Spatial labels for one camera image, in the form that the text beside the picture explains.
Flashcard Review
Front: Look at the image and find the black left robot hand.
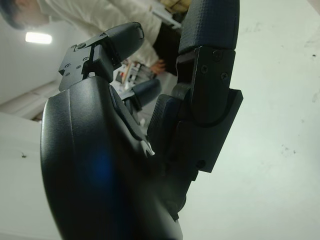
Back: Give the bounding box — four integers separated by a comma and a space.
39, 0, 245, 240

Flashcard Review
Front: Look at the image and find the person in cream jacket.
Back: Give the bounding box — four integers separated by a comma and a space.
0, 0, 187, 76

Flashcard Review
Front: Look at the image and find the cluttered equipment shelf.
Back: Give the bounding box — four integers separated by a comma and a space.
113, 61, 161, 89

